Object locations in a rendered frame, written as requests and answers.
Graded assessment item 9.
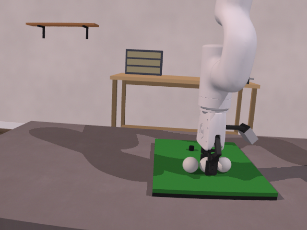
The green mat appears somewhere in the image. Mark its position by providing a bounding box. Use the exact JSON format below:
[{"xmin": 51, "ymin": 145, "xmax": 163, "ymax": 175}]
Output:
[{"xmin": 152, "ymin": 138, "xmax": 278, "ymax": 200}]

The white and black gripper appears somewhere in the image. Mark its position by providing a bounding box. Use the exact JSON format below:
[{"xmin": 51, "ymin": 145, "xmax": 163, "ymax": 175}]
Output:
[{"xmin": 197, "ymin": 106, "xmax": 228, "ymax": 175}]

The white ball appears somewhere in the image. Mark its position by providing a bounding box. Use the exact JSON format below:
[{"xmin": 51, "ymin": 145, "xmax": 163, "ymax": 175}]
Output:
[
  {"xmin": 218, "ymin": 157, "xmax": 231, "ymax": 173},
  {"xmin": 199, "ymin": 157, "xmax": 208, "ymax": 172},
  {"xmin": 183, "ymin": 157, "xmax": 199, "ymax": 173}
]

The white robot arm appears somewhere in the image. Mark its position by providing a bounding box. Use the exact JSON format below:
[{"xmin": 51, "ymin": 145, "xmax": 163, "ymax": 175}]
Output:
[{"xmin": 198, "ymin": 0, "xmax": 258, "ymax": 144}]

